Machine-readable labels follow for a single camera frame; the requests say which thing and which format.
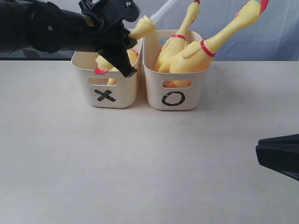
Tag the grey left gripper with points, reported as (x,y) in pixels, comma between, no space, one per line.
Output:
(103,31)

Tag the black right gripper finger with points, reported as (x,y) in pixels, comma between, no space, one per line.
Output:
(282,141)
(283,159)

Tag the headless yellow rubber chicken body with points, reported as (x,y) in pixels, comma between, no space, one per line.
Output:
(103,66)

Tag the yellow rubber chicken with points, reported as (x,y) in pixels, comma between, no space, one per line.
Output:
(197,56)
(177,42)

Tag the detached chicken head with tube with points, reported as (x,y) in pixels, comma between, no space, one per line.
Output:
(147,26)

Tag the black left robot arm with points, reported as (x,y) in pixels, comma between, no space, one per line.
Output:
(45,27)

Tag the cream bin marked X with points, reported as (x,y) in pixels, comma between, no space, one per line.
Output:
(109,90)

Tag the cream bin marked O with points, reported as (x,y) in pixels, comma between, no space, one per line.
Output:
(160,97)

